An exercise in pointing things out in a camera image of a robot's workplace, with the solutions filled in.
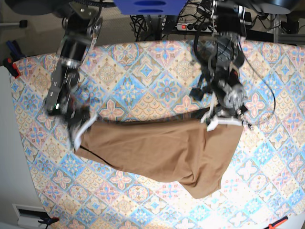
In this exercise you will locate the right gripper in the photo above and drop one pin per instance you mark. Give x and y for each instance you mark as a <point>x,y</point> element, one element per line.
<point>72,119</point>

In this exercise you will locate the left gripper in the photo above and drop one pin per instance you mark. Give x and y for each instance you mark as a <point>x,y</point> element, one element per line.
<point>231,100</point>

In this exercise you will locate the brown t-shirt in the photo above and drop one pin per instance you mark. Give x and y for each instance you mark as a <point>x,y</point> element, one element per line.
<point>182,151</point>

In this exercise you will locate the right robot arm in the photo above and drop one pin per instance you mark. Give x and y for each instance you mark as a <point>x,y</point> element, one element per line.
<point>82,26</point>

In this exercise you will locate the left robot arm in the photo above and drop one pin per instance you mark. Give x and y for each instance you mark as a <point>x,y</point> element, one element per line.
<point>220,60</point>

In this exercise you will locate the white power strip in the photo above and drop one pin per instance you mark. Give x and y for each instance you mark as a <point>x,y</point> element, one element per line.
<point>183,26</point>

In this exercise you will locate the blue black clamp bottom left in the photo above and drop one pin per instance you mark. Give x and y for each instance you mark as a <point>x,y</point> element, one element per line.
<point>48,221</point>

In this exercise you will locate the white floor vent box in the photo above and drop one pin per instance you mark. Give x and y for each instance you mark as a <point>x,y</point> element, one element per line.
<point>28,216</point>

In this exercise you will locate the patterned tablecloth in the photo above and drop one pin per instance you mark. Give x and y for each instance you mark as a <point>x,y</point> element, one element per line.
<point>265,180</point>

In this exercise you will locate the red black clamp left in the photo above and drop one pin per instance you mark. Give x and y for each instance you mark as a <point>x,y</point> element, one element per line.
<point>11,67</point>

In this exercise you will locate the blue clamp upper left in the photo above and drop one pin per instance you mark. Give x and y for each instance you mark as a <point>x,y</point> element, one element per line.
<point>15,50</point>

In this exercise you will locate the orange clamp bottom right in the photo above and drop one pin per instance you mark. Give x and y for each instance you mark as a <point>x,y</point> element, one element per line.
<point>277,223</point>

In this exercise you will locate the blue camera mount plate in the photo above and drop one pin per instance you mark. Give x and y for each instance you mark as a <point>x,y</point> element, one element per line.
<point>150,7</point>

